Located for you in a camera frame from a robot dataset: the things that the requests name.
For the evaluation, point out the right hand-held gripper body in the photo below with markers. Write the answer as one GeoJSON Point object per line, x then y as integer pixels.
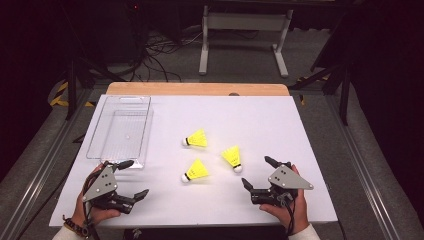
{"type": "Point", "coordinates": [283, 180]}

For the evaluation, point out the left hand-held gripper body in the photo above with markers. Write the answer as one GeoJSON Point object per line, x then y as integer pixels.
{"type": "Point", "coordinates": [100, 185]}

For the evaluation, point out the clear plastic container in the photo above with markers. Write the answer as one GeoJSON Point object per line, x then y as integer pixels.
{"type": "Point", "coordinates": [123, 133]}

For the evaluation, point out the yellow plastic shuttlecock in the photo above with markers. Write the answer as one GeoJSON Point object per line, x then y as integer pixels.
{"type": "Point", "coordinates": [198, 138]}
{"type": "Point", "coordinates": [197, 170]}
{"type": "Point", "coordinates": [232, 156]}

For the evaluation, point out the person's left hand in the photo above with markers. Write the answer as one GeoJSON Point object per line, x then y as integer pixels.
{"type": "Point", "coordinates": [100, 215]}

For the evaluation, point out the person's right hand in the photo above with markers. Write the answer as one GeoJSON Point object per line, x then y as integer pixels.
{"type": "Point", "coordinates": [283, 216]}

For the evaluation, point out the person's dark clothing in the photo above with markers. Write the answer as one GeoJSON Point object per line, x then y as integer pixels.
{"type": "Point", "coordinates": [206, 234]}

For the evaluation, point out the black tripod stand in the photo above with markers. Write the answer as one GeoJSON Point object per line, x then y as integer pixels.
{"type": "Point", "coordinates": [71, 90]}
{"type": "Point", "coordinates": [345, 96]}

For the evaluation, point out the white metal stand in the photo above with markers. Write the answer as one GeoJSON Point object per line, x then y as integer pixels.
{"type": "Point", "coordinates": [246, 21]}

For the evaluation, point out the aluminium floor rail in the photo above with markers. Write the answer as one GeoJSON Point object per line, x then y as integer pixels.
{"type": "Point", "coordinates": [33, 186]}
{"type": "Point", "coordinates": [363, 166]}

